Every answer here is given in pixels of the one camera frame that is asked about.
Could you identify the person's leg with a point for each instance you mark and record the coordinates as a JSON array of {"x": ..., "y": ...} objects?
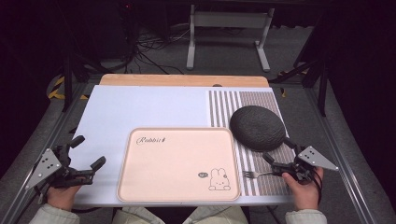
[
  {"x": 137, "y": 217},
  {"x": 214, "y": 216}
]

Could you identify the pink tray with rabbit print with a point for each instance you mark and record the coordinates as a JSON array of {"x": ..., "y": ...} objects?
[{"x": 177, "y": 168}]

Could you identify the person's right leg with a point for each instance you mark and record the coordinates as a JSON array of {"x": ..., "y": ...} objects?
[{"x": 214, "y": 216}]

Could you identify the person's left hand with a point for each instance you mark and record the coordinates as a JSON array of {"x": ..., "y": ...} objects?
[{"x": 62, "y": 196}]

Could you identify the silver fork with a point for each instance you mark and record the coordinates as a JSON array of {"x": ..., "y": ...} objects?
[{"x": 253, "y": 174}]

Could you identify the person's right hand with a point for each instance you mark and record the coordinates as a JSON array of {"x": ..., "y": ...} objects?
[{"x": 303, "y": 191}]

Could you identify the wooden table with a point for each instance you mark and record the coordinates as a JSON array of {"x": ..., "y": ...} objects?
[{"x": 180, "y": 80}]

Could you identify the aluminium frame rail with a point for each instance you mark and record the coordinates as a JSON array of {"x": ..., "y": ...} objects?
[
  {"x": 18, "y": 189},
  {"x": 339, "y": 155}
]

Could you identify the striped grey placemat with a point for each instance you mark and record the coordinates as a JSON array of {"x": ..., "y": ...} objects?
[{"x": 222, "y": 105}]

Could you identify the person's left leg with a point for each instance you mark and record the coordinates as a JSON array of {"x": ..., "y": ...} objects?
[{"x": 137, "y": 217}]

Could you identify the black stand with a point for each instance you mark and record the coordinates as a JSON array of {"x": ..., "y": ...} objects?
[
  {"x": 322, "y": 84},
  {"x": 67, "y": 77}
]

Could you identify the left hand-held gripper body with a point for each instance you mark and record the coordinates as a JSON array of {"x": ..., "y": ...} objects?
[{"x": 46, "y": 168}]

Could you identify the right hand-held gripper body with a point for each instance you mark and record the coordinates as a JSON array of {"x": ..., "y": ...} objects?
[{"x": 314, "y": 158}]

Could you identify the striped white placemat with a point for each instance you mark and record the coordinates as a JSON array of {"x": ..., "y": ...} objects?
[{"x": 140, "y": 105}]

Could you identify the grey metal stand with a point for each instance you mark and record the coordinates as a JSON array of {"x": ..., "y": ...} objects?
[{"x": 229, "y": 19}]

